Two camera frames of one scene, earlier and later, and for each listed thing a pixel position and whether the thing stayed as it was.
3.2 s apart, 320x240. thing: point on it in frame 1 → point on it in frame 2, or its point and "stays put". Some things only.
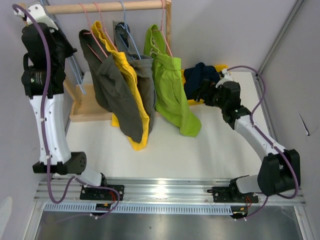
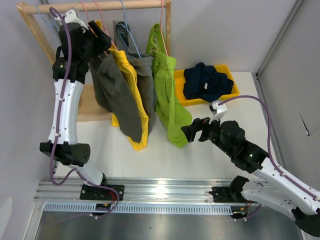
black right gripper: [208, 87] → [198, 125]
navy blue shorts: [195, 75] stays put
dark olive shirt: [112, 86] stays put
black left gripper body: [64, 47] → [94, 45]
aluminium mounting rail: [67, 191] stays put
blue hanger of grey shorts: [125, 26] stays put
